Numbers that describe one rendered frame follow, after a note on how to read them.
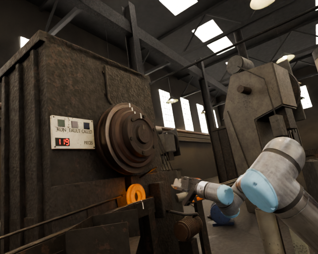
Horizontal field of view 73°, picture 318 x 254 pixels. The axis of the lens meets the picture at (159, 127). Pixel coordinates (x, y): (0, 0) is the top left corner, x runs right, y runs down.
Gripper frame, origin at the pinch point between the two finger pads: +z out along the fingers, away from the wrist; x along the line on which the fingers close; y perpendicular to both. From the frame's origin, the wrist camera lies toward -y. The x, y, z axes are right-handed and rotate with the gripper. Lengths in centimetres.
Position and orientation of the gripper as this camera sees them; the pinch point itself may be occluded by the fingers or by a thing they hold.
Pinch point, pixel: (172, 186)
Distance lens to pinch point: 137.0
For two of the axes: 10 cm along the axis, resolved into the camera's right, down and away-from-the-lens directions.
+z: -6.9, 0.2, 7.2
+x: -7.1, -2.0, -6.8
